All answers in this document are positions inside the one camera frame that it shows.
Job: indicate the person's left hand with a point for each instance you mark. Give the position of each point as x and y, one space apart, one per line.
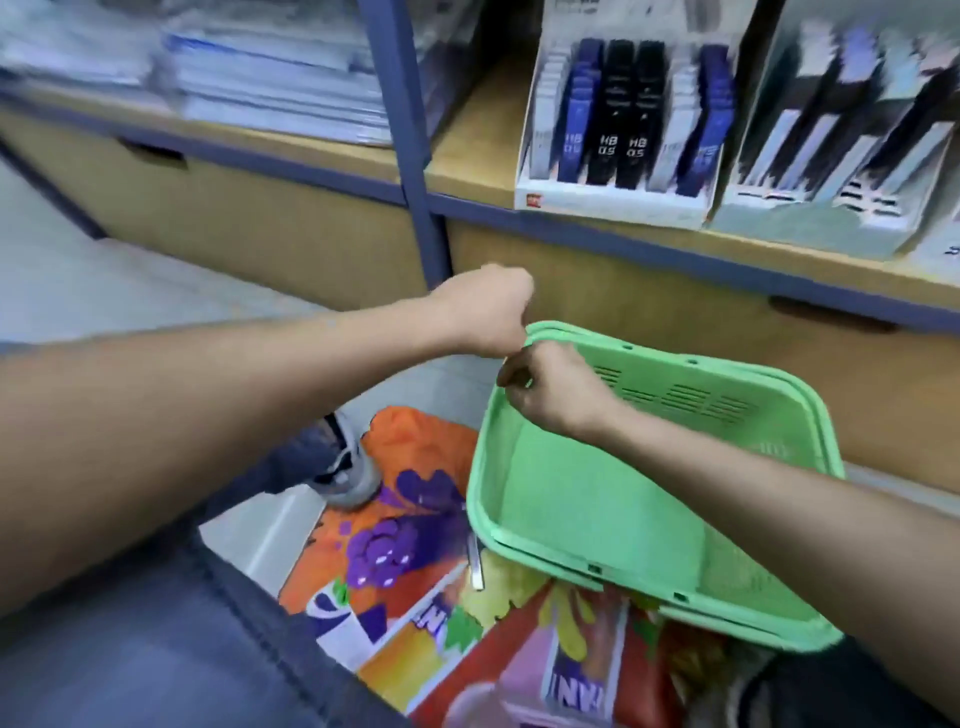
483 308

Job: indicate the pale green display box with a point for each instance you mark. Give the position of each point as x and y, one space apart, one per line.
810 218

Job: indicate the white display box red label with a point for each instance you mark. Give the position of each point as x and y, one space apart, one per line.
570 203

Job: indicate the person's left forearm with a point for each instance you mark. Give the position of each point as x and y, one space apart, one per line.
195 420

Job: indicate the clear plastic display box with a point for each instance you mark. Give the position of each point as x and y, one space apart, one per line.
938 240

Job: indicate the person's right hand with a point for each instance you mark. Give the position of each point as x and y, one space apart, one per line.
558 390

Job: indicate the person's right forearm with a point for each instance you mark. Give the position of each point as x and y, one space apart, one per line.
795 540

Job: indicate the colourful printed mat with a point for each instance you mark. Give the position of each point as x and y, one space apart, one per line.
420 600

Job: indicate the grey sneaker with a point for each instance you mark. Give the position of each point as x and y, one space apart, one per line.
348 468
750 690

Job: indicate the green plastic basket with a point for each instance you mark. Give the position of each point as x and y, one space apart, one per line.
630 510

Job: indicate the stack of wrapped paper packs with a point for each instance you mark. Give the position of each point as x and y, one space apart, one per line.
240 60

